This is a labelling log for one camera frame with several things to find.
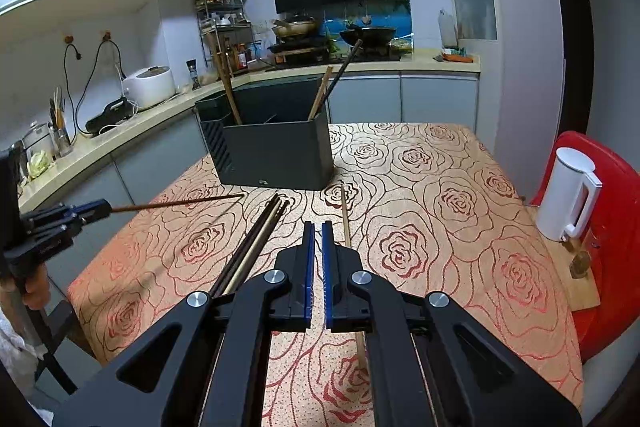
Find black power cable with plug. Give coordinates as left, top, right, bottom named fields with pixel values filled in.
left=63, top=43, right=85, bottom=135

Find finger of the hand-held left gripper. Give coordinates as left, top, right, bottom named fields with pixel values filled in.
left=26, top=220, right=84, bottom=245
left=21, top=199, right=112, bottom=229

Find red plastic chair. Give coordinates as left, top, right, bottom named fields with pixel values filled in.
left=529, top=131, right=640, bottom=365

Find steel pot with lid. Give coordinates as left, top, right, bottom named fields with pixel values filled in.
left=20, top=121, right=53, bottom=162

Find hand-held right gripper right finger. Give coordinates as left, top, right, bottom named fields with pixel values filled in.
left=321, top=221, right=583, bottom=427

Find rose print tablecloth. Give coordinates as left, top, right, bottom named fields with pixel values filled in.
left=67, top=122, right=585, bottom=427

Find wooden board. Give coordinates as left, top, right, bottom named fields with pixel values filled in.
left=537, top=232, right=601, bottom=314

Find small drinking glass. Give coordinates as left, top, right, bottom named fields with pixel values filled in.
left=569, top=251, right=592, bottom=280

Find person's left forearm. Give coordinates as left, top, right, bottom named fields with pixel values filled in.
left=0, top=307, right=53, bottom=425

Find dark grey utensil holder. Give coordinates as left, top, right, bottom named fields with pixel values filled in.
left=195, top=76, right=335, bottom=192

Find metal spice rack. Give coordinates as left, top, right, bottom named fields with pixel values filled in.
left=196, top=0, right=253, bottom=75

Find orange sponge tray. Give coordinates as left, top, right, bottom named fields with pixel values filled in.
left=434, top=47, right=475, bottom=64

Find black electric griddle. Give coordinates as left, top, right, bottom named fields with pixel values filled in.
left=85, top=97, right=135, bottom=134

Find pair of dark chopsticks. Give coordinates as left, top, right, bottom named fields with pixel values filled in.
left=207, top=192, right=279, bottom=297

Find grey lower kitchen cabinets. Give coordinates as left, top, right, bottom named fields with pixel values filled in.
left=20, top=72, right=481, bottom=288

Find white electric kettle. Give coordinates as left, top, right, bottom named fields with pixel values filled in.
left=536, top=147, right=603, bottom=243

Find blue scenic backsplash poster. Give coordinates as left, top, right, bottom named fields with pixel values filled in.
left=320, top=0, right=413, bottom=52

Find beige lidded cooking pot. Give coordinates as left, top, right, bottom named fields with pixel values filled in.
left=271, top=16, right=321, bottom=40

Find metal cup of kitchen tools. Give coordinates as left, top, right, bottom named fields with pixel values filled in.
left=48, top=86, right=73, bottom=158

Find beige kitchen countertop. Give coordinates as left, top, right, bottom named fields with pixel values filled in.
left=17, top=48, right=482, bottom=212

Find dark brown chopstick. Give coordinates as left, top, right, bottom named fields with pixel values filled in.
left=212, top=38, right=239, bottom=126
left=318, top=39, right=363, bottom=105
left=213, top=195, right=282, bottom=298

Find black glass gas cooktop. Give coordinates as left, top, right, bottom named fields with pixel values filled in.
left=265, top=47, right=403, bottom=66

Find black portable stove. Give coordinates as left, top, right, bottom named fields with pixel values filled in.
left=267, top=38, right=331, bottom=55

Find white plastic bottle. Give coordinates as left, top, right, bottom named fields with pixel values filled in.
left=438, top=9, right=458, bottom=49

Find white cable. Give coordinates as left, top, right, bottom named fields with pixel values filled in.
left=97, top=104, right=147, bottom=135

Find napa cabbage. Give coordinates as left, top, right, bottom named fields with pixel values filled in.
left=27, top=150, right=51, bottom=180

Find black metal frame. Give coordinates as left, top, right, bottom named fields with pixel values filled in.
left=35, top=299, right=81, bottom=395

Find black wok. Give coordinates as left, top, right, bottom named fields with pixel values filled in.
left=340, top=24, right=398, bottom=48

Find person's left hand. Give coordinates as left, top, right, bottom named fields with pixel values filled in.
left=22, top=263, right=51, bottom=310

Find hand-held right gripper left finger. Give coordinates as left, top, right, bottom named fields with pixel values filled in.
left=52, top=221, right=317, bottom=427

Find white rice cooker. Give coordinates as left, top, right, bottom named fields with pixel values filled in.
left=122, top=66, right=177, bottom=110

